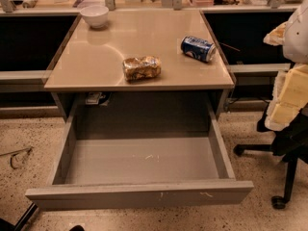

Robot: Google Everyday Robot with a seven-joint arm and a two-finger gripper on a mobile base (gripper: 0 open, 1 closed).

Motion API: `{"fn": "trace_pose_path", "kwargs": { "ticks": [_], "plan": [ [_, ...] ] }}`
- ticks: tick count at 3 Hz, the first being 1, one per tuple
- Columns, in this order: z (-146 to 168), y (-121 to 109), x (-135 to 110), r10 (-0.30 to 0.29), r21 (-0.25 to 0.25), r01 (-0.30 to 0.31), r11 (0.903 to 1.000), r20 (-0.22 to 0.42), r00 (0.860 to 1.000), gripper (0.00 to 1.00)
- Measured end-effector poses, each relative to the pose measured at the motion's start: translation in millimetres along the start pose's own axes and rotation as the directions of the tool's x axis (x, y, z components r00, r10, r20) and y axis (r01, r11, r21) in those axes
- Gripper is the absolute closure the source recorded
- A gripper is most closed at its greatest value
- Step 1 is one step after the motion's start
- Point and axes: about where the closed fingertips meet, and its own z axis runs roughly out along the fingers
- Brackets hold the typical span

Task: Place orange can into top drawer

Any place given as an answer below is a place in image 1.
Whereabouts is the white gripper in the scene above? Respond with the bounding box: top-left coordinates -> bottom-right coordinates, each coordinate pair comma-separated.
263,0 -> 308,131

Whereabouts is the blue soda can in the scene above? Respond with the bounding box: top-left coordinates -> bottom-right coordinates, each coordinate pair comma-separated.
181,36 -> 217,63

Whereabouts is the grey drawer cabinet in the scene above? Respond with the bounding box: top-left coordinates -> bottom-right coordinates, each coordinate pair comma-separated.
45,9 -> 234,113

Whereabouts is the open grey top drawer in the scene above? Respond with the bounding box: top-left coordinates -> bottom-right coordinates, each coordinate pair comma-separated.
26,97 -> 253,211

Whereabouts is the black office chair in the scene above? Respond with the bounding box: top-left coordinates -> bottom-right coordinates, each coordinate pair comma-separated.
233,109 -> 308,209

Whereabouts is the white label tag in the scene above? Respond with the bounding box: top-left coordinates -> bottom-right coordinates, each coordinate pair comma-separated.
86,92 -> 102,105

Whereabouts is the white bowl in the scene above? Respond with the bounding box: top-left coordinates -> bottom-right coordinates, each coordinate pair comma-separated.
80,5 -> 109,28

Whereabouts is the black base bottom left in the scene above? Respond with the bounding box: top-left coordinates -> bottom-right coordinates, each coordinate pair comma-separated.
0,203 -> 38,231

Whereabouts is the cable on floor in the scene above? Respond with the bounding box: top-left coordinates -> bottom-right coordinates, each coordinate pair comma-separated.
0,146 -> 35,170

